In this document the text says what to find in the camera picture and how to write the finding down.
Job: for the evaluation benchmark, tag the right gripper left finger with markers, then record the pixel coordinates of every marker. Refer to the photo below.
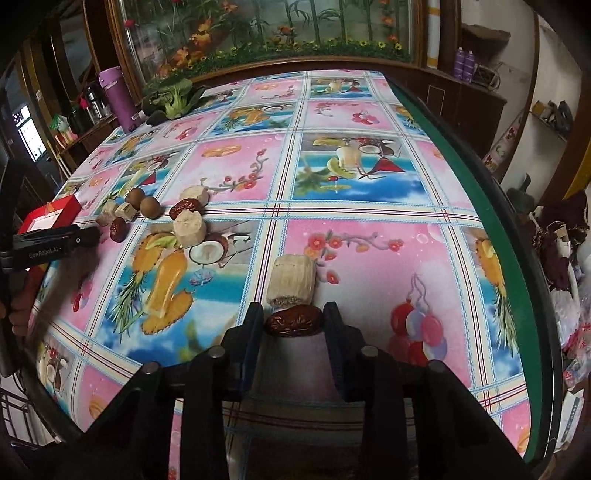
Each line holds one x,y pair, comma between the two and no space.
241,350

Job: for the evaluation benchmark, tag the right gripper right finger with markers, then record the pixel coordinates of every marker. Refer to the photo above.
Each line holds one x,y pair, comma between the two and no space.
344,344

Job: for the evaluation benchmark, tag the dried red date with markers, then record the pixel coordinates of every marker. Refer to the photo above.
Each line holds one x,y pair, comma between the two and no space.
296,321

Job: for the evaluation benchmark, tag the large beige sugarcane chunk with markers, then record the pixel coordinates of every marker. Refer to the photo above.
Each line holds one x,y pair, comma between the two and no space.
292,281

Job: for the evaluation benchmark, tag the dark red jujube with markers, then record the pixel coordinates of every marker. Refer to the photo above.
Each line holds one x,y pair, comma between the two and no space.
118,230

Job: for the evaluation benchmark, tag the small beige cube chunk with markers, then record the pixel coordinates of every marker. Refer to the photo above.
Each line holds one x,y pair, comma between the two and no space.
126,211

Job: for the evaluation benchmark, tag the brown round longan fruit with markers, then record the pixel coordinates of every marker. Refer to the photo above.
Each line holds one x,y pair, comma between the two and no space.
134,197

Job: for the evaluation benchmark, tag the brown round kiwi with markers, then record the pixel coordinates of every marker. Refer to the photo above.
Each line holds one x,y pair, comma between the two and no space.
150,208

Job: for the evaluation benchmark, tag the dark red date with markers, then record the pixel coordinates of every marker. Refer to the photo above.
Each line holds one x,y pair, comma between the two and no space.
189,204

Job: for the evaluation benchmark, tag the person left hand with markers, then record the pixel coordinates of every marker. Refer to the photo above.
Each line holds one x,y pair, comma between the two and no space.
20,308

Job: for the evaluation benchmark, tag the red white tray box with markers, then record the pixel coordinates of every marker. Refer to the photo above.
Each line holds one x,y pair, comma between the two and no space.
54,214

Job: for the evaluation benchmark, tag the fruit pattern tablecloth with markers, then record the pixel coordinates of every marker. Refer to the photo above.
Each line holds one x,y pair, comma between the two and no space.
413,244

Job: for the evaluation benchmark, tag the round pale sugarcane piece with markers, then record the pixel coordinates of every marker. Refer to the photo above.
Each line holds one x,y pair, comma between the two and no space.
197,192

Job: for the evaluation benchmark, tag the purple thermos bottle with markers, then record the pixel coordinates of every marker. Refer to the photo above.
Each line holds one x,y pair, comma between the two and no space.
118,96

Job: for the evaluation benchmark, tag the green bok choy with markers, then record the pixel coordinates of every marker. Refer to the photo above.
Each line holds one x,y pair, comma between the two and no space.
171,100

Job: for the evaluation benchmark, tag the floral glass panel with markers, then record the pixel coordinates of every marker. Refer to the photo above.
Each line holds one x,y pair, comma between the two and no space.
161,39

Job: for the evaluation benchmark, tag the purple bottles pair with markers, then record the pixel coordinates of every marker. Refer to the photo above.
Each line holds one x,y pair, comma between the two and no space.
464,65

